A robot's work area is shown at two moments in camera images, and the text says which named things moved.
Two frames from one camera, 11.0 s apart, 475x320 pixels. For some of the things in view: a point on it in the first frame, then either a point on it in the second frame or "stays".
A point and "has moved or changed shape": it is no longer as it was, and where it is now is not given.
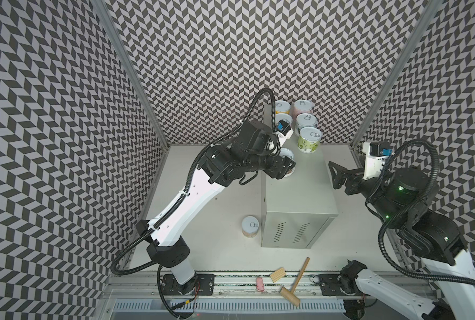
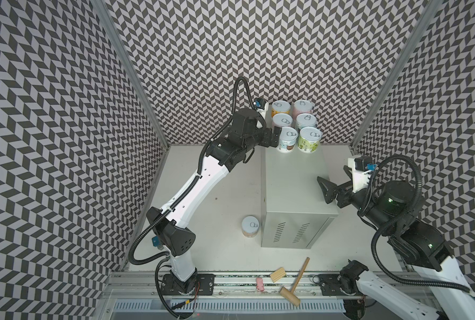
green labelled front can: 308,140 stays
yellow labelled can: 281,107 stays
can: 305,120 stays
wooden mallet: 290,295 stays
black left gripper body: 276,167 to 265,139
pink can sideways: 283,116 stays
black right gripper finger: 339,174 to 328,190
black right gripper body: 350,181 to 343,194
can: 289,153 has moved or changed shape
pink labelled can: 301,107 stays
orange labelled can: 250,226 stays
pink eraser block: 259,284 stays
